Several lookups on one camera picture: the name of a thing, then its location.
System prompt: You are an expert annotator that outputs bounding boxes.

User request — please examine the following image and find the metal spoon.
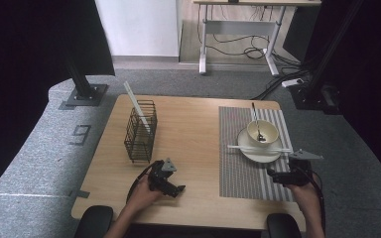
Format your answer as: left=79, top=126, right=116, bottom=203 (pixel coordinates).
left=251, top=102, right=267, bottom=143

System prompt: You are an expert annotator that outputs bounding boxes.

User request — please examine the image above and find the dark wire basket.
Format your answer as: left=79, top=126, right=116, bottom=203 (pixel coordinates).
left=123, top=99, right=159, bottom=164

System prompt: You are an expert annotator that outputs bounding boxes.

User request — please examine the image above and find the white chopstick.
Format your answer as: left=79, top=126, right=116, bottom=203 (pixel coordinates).
left=226, top=144, right=293, bottom=152
left=123, top=81, right=152, bottom=134
left=231, top=147, right=293, bottom=155

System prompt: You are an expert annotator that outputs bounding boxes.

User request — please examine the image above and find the black floor cable bundle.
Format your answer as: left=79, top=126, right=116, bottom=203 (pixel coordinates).
left=196, top=4, right=314, bottom=101

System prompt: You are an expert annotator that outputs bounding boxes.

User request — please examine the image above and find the cream bowl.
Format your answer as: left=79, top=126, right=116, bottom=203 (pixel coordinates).
left=246, top=119, right=280, bottom=148

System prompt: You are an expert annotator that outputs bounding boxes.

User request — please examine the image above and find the white-legged wooden desk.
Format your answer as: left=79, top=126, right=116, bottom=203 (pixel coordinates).
left=192, top=0, right=321, bottom=77

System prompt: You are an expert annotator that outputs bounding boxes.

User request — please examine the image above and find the white plate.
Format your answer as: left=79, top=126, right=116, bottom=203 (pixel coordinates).
left=237, top=127, right=284, bottom=164

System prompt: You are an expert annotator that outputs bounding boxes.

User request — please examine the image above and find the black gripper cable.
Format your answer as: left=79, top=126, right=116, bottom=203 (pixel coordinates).
left=297, top=167, right=327, bottom=238
left=126, top=161, right=157, bottom=203

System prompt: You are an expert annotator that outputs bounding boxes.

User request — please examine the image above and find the person's right hand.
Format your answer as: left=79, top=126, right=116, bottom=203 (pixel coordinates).
left=285, top=174, right=322, bottom=211

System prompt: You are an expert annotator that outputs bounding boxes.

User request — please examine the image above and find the grey tape strip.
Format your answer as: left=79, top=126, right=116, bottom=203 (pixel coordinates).
left=68, top=189, right=90, bottom=199

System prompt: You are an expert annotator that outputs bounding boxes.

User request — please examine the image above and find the black metal stand with base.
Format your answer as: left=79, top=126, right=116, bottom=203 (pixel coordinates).
left=59, top=49, right=109, bottom=107
left=289, top=0, right=365, bottom=115

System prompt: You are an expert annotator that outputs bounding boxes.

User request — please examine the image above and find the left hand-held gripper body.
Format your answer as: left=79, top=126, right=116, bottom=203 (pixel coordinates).
left=148, top=158, right=178, bottom=196

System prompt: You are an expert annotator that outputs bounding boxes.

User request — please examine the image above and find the black chair armrest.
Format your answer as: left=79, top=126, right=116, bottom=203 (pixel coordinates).
left=73, top=205, right=114, bottom=238
left=266, top=212, right=303, bottom=238

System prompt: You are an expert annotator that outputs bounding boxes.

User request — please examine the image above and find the black curtain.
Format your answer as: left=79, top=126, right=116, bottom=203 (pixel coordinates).
left=282, top=0, right=381, bottom=187
left=0, top=0, right=116, bottom=204

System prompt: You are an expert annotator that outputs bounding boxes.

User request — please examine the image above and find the grey striped woven placemat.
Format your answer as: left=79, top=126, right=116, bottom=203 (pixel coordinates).
left=218, top=106, right=296, bottom=202

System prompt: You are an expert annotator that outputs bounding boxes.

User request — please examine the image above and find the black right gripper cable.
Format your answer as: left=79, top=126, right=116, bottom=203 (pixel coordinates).
left=297, top=167, right=327, bottom=238

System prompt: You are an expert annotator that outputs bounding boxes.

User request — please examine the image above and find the white power strip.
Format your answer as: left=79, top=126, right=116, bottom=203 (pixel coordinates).
left=281, top=77, right=305, bottom=88

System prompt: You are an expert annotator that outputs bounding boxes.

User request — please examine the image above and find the person's left hand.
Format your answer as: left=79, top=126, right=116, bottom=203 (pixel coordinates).
left=129, top=174, right=164, bottom=213

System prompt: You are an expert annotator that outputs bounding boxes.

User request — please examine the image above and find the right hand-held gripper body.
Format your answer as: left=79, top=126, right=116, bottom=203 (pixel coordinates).
left=275, top=149, right=324, bottom=186

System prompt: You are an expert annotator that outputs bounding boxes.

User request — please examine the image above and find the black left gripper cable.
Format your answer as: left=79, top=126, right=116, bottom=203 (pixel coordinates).
left=126, top=161, right=157, bottom=203

